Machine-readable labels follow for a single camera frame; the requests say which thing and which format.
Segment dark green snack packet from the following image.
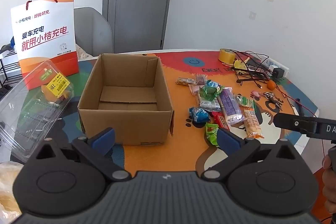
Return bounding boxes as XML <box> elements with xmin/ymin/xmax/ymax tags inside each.
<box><xmin>199</xmin><ymin>80</ymin><xmax>224</xmax><ymax>102</ymax></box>

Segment colourful printed table mat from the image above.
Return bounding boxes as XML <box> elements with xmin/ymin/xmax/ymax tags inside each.
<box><xmin>0</xmin><ymin>49</ymin><xmax>320</xmax><ymax>180</ymax></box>

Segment white power strip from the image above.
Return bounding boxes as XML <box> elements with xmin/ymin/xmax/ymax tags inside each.
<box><xmin>262</xmin><ymin>57</ymin><xmax>290</xmax><ymax>76</ymax></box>

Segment dotted beige cushion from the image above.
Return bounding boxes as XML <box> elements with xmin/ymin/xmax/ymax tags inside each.
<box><xmin>76</xmin><ymin>43</ymin><xmax>93</xmax><ymax>61</ymax></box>

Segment bunch of keys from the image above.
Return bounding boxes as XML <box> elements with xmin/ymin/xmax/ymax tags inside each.
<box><xmin>262</xmin><ymin>92</ymin><xmax>283</xmax><ymax>110</ymax></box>

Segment blue snack packet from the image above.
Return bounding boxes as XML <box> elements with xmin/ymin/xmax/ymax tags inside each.
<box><xmin>189</xmin><ymin>106</ymin><xmax>210</xmax><ymax>124</ymax></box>

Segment person's right hand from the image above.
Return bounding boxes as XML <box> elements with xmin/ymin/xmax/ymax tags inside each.
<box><xmin>322</xmin><ymin>153</ymin><xmax>336</xmax><ymax>214</ymax></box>

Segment brown nut bar packet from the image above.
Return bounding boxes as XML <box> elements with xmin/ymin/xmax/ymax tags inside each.
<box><xmin>177</xmin><ymin>77</ymin><xmax>196</xmax><ymax>86</ymax></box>

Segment grey chair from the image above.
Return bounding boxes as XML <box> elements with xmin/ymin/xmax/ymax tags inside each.
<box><xmin>74</xmin><ymin>7</ymin><xmax>114</xmax><ymax>56</ymax></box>

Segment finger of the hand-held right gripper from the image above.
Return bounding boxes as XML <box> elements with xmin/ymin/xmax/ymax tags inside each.
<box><xmin>273</xmin><ymin>112</ymin><xmax>318</xmax><ymax>136</ymax></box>

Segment white grey snack packet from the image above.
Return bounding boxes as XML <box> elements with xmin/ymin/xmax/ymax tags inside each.
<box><xmin>198</xmin><ymin>98</ymin><xmax>222</xmax><ymax>112</ymax></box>

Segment long purple snack packet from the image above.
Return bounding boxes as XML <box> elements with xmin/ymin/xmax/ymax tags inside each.
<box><xmin>218</xmin><ymin>87</ymin><xmax>244</xmax><ymax>126</ymax></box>

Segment grey door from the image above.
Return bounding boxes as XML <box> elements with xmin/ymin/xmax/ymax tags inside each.
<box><xmin>101</xmin><ymin>0</ymin><xmax>177</xmax><ymax>54</ymax></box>

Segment pink snack packet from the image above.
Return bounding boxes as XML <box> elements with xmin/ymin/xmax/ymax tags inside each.
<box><xmin>189</xmin><ymin>84</ymin><xmax>203</xmax><ymax>96</ymax></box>

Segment yellowish plastic bread bag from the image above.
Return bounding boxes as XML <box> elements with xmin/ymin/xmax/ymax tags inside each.
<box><xmin>0</xmin><ymin>161</ymin><xmax>26</xmax><ymax>224</ymax></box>

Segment bright green snack packet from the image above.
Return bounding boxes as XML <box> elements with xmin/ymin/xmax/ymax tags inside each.
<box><xmin>205</xmin><ymin>123</ymin><xmax>220</xmax><ymax>147</ymax></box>

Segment yellow toy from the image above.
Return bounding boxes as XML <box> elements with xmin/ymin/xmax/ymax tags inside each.
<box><xmin>234</xmin><ymin>58</ymin><xmax>250</xmax><ymax>71</ymax></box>

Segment clear plastic clamshell container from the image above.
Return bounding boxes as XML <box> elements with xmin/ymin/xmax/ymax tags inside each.
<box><xmin>0</xmin><ymin>59</ymin><xmax>75</xmax><ymax>164</ymax></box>

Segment red cable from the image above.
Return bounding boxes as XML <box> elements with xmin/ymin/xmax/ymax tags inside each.
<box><xmin>273</xmin><ymin>79</ymin><xmax>316</xmax><ymax>117</ymax></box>

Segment black shoe rack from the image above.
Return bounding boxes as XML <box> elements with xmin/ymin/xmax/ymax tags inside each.
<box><xmin>0</xmin><ymin>44</ymin><xmax>20</xmax><ymax>94</ymax></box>

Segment white orange paper bag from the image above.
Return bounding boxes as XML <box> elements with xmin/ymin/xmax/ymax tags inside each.
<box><xmin>10</xmin><ymin>0</ymin><xmax>79</xmax><ymax>90</ymax></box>

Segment orange cracker packet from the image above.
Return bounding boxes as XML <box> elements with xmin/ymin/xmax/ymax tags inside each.
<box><xmin>242</xmin><ymin>106</ymin><xmax>264</xmax><ymax>139</ymax></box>

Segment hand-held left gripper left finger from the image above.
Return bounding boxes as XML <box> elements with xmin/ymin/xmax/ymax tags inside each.
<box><xmin>34</xmin><ymin>127</ymin><xmax>132</xmax><ymax>183</ymax></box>

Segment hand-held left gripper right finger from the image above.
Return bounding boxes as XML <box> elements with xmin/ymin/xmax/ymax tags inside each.
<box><xmin>203</xmin><ymin>128</ymin><xmax>300</xmax><ymax>183</ymax></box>

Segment yellow tape roll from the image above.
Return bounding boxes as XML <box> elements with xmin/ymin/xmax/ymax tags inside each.
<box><xmin>219</xmin><ymin>49</ymin><xmax>236</xmax><ymax>63</ymax></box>

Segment dark clothes on rack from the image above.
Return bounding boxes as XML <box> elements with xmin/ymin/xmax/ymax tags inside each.
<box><xmin>0</xmin><ymin>36</ymin><xmax>15</xmax><ymax>54</ymax></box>

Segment brown cardboard box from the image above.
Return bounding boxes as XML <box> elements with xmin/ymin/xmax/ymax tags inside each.
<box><xmin>77</xmin><ymin>53</ymin><xmax>175</xmax><ymax>146</ymax></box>

